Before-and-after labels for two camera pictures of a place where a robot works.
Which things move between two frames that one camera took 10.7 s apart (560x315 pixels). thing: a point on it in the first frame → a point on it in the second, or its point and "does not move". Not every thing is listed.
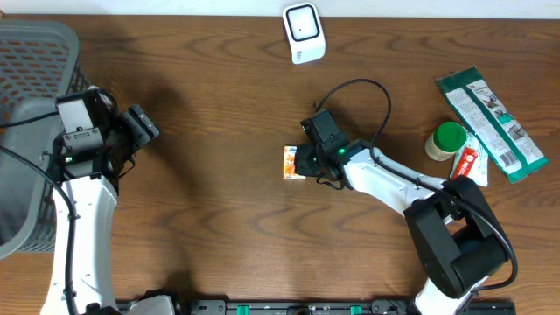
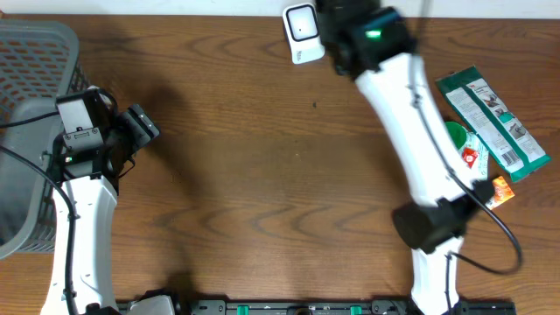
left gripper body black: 131,132 does not move
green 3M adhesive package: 478,104 does not move
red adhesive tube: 465,162 does not move
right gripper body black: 308,163 → 374,11
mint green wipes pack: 479,172 does not move
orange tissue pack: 289,163 → 502,192
